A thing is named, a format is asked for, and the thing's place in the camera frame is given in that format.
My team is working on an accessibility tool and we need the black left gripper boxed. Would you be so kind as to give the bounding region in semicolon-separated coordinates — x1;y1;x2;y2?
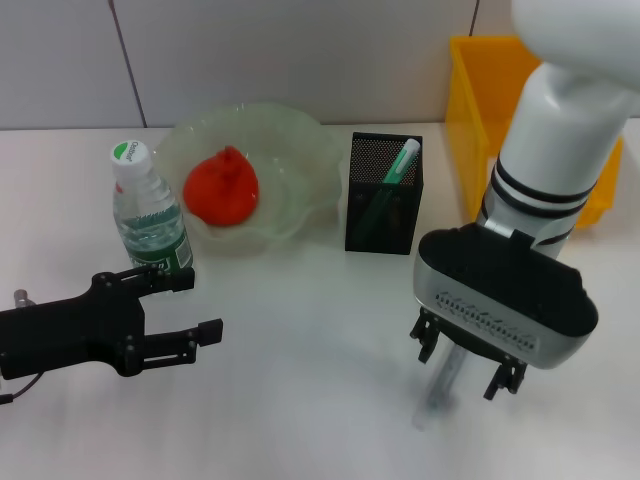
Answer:
0;262;224;380

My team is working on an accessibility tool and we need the grey marker pen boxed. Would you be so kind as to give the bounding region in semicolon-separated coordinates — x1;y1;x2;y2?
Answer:
412;344;469;432

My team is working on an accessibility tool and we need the clear green label water bottle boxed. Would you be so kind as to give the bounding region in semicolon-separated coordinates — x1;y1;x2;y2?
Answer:
110;139;195;275

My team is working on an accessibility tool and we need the mint green utility knife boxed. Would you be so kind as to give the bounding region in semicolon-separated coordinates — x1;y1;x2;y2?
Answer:
357;138;422;242

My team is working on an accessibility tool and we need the black mesh pen holder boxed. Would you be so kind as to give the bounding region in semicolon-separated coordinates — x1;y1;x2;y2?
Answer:
343;131;425;256

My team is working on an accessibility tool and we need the pale green glass bowl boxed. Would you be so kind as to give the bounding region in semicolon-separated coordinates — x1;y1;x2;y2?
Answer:
151;102;341;259

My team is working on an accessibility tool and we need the yellow plastic storage bin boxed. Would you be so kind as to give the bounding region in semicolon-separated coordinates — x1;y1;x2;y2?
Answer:
444;33;625;230

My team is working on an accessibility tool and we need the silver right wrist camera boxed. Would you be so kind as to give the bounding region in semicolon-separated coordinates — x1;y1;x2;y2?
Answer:
412;224;600;372

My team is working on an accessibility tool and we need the silver plug gripper cable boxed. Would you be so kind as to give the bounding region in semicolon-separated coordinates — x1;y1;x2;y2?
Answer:
0;370;42;405

